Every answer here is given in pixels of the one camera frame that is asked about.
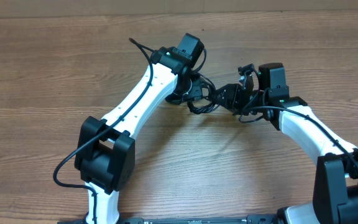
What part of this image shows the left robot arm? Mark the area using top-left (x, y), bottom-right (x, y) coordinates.
top-left (74, 34), bottom-right (206, 223)

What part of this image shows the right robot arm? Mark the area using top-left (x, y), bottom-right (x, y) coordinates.
top-left (210, 63), bottom-right (358, 223)

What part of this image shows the black USB cable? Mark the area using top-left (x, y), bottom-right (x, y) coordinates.
top-left (186, 73), bottom-right (226, 115)

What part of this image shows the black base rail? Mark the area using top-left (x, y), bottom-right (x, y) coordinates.
top-left (57, 214), bottom-right (279, 224)

